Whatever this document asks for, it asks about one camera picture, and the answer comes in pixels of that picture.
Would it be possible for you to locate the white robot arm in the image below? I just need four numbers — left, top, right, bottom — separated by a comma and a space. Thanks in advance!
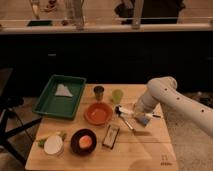
134, 76, 213, 138

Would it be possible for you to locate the green vegetable toy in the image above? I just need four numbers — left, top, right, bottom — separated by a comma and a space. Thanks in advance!
36, 131, 68, 149

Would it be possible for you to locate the silver metal fork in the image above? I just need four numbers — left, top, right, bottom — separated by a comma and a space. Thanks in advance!
119, 115, 135, 132

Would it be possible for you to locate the green plastic tray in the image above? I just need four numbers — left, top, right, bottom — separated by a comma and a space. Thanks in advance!
33, 75, 86, 120

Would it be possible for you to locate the white handled brush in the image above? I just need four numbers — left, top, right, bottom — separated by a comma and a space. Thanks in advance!
115, 105, 160, 118

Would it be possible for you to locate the white crumpled cloth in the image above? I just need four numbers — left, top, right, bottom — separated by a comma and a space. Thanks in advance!
55, 84, 72, 97

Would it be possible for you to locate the white round lid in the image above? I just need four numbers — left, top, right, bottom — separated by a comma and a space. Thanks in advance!
44, 135, 63, 155

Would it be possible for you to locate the person in dark clothes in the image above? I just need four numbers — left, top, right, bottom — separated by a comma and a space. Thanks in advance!
114, 0, 186, 24

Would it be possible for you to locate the orange fruit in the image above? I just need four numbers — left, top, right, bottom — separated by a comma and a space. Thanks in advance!
79, 135, 92, 149

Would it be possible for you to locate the green box on counter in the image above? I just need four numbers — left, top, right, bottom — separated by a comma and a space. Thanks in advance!
27, 20, 52, 26

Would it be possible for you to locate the dark metal cup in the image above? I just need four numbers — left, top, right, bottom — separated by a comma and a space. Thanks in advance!
93, 86, 104, 101

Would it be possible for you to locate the green plastic cup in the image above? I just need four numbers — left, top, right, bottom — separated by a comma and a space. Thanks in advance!
112, 89, 123, 104

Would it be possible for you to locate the orange plastic bowl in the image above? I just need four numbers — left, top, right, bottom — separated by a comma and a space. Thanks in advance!
84, 102, 113, 125

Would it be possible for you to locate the dark brown bowl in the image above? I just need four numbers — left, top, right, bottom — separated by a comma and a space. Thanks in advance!
70, 129, 97, 156

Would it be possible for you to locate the black chair frame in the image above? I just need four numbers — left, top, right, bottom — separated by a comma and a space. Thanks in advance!
0, 68, 41, 165

